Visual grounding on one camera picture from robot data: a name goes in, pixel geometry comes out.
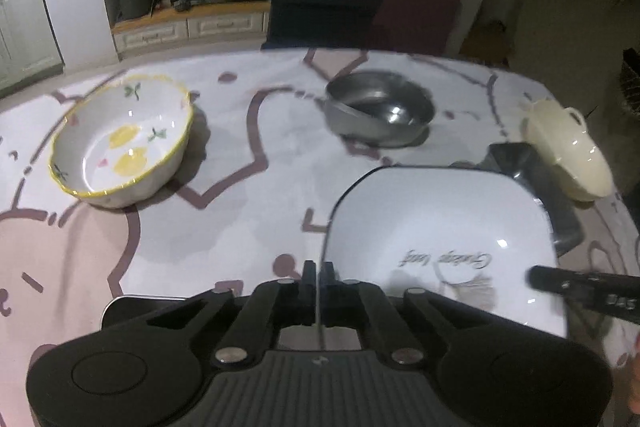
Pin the maroon chair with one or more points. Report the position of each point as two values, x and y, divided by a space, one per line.
413 26

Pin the cream handled ceramic bowl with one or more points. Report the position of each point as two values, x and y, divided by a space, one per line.
560 136

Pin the bear pattern tablecloth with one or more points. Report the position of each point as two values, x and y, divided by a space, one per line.
183 309

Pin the round steel bowl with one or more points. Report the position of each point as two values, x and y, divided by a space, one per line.
378 107

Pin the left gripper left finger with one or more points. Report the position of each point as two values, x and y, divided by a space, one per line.
307 293

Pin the dark square metal tray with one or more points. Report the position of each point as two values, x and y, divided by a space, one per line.
521 162

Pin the white kitchen cabinet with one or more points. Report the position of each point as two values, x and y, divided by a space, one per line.
28 47

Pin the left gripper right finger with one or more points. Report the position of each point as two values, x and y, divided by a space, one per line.
329 294

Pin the white square plate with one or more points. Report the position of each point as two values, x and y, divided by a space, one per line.
469 235

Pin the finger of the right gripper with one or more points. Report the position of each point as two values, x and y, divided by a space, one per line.
612 295

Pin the lemon pattern ceramic bowl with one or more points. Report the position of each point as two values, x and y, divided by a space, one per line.
123 142

